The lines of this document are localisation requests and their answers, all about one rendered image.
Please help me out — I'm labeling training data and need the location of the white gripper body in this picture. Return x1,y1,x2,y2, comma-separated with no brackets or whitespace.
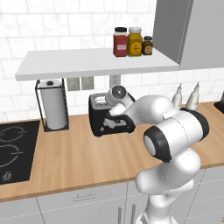
101,115,119,130

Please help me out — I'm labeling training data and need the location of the black toaster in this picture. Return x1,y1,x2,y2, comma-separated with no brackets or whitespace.
87,92,137,138

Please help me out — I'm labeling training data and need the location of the white paper towel roll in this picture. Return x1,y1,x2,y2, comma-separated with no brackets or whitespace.
39,79,67,130

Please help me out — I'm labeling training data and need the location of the red spice jar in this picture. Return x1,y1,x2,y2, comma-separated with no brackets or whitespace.
113,26,129,58

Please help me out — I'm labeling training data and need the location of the yellow spice jar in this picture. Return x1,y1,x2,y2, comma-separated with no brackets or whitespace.
127,26,144,58

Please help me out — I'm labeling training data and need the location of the small brown spice jar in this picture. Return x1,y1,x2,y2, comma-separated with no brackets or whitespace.
141,35,155,57

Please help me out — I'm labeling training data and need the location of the grey cupboard door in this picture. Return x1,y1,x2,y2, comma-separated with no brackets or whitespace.
39,199,127,224
125,194,151,224

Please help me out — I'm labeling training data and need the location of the grey drawer front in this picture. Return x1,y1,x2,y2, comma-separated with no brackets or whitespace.
36,181,129,214
0,197,44,224

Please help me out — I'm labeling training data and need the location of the black hob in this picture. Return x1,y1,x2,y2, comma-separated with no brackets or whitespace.
0,119,41,186

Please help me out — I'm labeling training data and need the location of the black appliance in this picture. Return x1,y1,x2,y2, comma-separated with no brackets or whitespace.
213,90,224,115

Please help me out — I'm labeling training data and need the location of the grey cupboard run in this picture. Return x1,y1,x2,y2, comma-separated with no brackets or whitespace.
183,166,224,224

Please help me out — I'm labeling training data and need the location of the white wall outlet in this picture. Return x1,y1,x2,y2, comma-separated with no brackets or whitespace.
108,74,122,88

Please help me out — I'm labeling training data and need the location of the grey wall switch plate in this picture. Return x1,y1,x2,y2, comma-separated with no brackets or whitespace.
66,77,81,92
80,75,95,91

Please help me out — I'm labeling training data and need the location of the white wall shelf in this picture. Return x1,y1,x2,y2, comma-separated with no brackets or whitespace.
15,47,181,82

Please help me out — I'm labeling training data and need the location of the black wire towel holder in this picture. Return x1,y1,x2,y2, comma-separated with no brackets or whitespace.
34,77,71,133

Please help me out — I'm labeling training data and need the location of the grey drawer handle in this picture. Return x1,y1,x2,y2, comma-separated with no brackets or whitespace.
72,192,98,203

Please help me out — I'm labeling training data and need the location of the grey cupboard door handle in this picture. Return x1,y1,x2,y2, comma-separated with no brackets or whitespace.
130,203,137,224
117,206,123,224

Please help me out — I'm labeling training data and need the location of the grey wall cabinet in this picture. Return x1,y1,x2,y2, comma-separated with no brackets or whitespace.
151,0,224,71

